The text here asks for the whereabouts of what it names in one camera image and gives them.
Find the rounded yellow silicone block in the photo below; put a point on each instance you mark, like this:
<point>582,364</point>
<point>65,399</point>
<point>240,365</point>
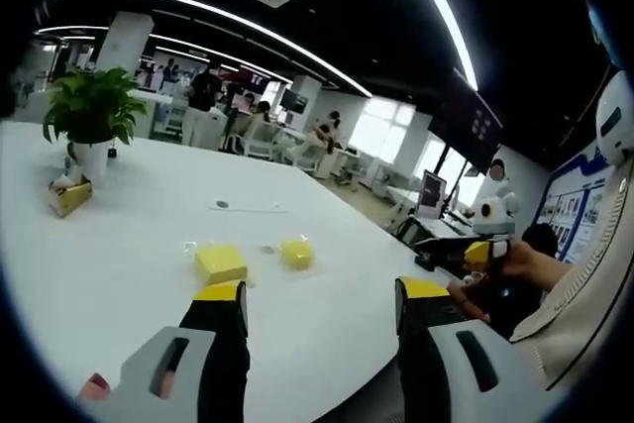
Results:
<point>297,254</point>

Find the hanging dark display screen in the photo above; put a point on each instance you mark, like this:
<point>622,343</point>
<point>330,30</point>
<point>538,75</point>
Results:
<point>470,121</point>

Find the person's right hand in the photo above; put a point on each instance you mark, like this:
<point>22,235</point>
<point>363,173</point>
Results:
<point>512,259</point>

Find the yellow tissue box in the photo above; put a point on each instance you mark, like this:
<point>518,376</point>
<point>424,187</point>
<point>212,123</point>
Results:
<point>72,195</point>

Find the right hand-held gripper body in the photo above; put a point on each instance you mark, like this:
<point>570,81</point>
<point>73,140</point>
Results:
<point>495,217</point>

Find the green potted plant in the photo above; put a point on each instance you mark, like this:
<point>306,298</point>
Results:
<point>91,103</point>

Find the white plant pot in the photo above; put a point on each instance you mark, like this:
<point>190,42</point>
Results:
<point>91,158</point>

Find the small grey disc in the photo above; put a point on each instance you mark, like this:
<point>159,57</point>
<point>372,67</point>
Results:
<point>221,204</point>

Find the person's left hand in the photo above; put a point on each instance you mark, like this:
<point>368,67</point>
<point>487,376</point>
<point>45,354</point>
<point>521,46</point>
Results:
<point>94,387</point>

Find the long ceiling light strip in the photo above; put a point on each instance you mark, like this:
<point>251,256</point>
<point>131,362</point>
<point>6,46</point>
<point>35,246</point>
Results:
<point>446,12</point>
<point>247,24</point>

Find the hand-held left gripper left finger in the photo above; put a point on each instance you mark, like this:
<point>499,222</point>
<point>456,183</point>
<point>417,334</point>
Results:
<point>148,358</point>

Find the square yellow silicone block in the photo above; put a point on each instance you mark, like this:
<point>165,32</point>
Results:
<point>220,262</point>

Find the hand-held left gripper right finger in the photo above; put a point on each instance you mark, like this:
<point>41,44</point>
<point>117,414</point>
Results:
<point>446,383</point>

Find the wall poster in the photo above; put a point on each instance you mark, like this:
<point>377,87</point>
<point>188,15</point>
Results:
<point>577,205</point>

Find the white worn device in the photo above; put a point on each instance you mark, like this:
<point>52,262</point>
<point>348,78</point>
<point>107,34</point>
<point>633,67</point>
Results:
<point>614,121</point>

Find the white office chair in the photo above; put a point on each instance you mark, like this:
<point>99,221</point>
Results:
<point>262,138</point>

